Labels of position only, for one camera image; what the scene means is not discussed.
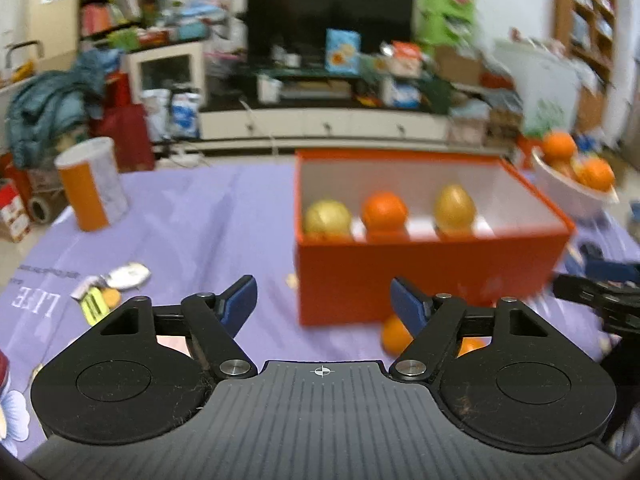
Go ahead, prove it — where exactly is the white chest freezer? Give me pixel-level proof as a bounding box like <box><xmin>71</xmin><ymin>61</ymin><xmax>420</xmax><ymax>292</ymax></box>
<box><xmin>492</xmin><ymin>39</ymin><xmax>582</xmax><ymax>138</ymax></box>

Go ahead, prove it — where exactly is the teal jacket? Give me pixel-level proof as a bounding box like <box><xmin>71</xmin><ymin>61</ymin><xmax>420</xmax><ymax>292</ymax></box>
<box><xmin>6</xmin><ymin>48</ymin><xmax>122</xmax><ymax>169</ymax></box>

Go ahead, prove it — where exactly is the large orange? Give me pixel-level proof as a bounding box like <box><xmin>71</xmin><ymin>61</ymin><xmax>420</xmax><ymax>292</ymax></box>
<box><xmin>360</xmin><ymin>192</ymin><xmax>409</xmax><ymax>233</ymax></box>

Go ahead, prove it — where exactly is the large green-yellow passion fruit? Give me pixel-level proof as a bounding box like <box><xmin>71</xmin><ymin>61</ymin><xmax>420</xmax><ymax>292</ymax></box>
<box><xmin>303</xmin><ymin>200</ymin><xmax>352</xmax><ymax>238</ymax></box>

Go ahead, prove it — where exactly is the white orange carton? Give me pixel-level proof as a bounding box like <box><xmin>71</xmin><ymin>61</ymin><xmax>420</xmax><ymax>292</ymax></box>
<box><xmin>386</xmin><ymin>41</ymin><xmax>423</xmax><ymax>78</ymax></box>

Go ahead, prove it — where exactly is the white glass-door cabinet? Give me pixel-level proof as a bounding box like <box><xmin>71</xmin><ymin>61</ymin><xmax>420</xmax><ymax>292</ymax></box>
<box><xmin>125</xmin><ymin>41</ymin><xmax>207</xmax><ymax>104</ymax></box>

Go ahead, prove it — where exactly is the black television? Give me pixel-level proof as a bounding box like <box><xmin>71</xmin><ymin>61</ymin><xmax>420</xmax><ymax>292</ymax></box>
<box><xmin>245</xmin><ymin>0</ymin><xmax>414</xmax><ymax>64</ymax></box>

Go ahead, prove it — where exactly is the wooden bookshelf right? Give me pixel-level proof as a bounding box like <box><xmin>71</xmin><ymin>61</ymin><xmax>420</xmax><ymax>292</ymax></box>
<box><xmin>553</xmin><ymin>0</ymin><xmax>616</xmax><ymax>87</ymax></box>

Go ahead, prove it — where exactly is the white fruit bowl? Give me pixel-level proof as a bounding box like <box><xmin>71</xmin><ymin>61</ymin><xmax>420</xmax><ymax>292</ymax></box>
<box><xmin>530</xmin><ymin>148</ymin><xmax>620</xmax><ymax>221</ymax></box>

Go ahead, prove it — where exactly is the red cherry tomato front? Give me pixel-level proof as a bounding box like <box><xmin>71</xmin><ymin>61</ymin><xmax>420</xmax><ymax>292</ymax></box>
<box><xmin>0</xmin><ymin>351</ymin><xmax>10</xmax><ymax>393</ymax></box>

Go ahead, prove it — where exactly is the small orange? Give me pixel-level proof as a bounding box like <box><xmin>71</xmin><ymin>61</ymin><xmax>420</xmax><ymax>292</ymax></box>
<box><xmin>458</xmin><ymin>337</ymin><xmax>489</xmax><ymax>356</ymax></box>

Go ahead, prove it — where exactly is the orange cardboard box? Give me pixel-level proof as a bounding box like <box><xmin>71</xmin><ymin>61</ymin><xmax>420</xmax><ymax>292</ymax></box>
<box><xmin>294</xmin><ymin>150</ymin><xmax>575</xmax><ymax>326</ymax></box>

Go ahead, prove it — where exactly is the yellow passion fruit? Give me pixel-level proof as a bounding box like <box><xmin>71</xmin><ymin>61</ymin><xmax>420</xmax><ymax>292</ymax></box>
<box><xmin>434</xmin><ymin>184</ymin><xmax>477</xmax><ymax>234</ymax></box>

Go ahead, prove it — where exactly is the orange white canister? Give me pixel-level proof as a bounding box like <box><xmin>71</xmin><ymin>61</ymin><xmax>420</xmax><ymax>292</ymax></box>
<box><xmin>54</xmin><ymin>136</ymin><xmax>129</xmax><ymax>232</ymax></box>

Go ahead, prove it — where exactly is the orange in bowl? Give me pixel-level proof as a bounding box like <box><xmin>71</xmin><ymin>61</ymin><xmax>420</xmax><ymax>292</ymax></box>
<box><xmin>576</xmin><ymin>156</ymin><xmax>616</xmax><ymax>193</ymax></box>
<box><xmin>541</xmin><ymin>130</ymin><xmax>578</xmax><ymax>165</ymax></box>

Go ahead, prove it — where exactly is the blue snack box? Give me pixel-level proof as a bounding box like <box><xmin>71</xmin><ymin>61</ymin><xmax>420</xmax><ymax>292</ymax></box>
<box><xmin>326</xmin><ymin>29</ymin><xmax>360</xmax><ymax>75</ymax></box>

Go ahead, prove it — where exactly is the orange in bowl front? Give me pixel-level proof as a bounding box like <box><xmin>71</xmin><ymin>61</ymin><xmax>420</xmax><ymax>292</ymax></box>
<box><xmin>576</xmin><ymin>156</ymin><xmax>616</xmax><ymax>193</ymax></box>

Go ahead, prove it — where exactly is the white tv cabinet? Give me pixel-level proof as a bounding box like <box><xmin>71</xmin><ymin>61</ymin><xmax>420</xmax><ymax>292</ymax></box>
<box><xmin>201</xmin><ymin>107</ymin><xmax>449</xmax><ymax>142</ymax></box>

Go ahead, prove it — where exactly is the white air conditioner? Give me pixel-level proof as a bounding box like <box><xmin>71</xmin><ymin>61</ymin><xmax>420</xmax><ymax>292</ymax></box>
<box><xmin>27</xmin><ymin>0</ymin><xmax>80</xmax><ymax>70</ymax></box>

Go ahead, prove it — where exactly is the green plastic shelf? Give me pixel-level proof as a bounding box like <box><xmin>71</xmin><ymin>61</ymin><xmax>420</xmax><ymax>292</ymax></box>
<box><xmin>416</xmin><ymin>0</ymin><xmax>476</xmax><ymax>47</ymax></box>

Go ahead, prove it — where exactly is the orange in bowl back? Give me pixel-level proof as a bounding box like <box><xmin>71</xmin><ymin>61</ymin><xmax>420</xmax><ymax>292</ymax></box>
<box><xmin>541</xmin><ymin>130</ymin><xmax>578</xmax><ymax>165</ymax></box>

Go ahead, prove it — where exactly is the yellow-green key fob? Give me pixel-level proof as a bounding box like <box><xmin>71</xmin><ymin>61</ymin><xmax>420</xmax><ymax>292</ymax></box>
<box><xmin>80</xmin><ymin>287</ymin><xmax>111</xmax><ymax>326</ymax></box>

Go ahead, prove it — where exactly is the kumquat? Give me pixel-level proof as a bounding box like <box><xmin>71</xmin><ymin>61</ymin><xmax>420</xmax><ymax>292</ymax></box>
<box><xmin>381</xmin><ymin>315</ymin><xmax>413</xmax><ymax>358</ymax></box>

